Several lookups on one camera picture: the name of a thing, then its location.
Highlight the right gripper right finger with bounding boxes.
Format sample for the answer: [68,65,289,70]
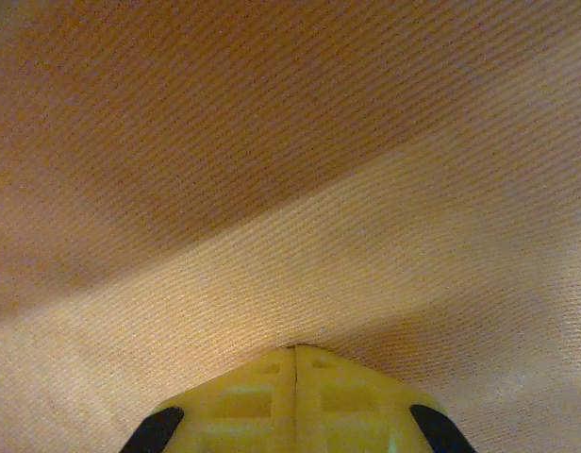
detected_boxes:
[294,344,478,453]

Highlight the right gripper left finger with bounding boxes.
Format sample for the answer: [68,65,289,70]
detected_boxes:
[123,346,297,453]

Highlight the orange trousers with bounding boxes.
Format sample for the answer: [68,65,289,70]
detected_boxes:
[0,0,581,453]

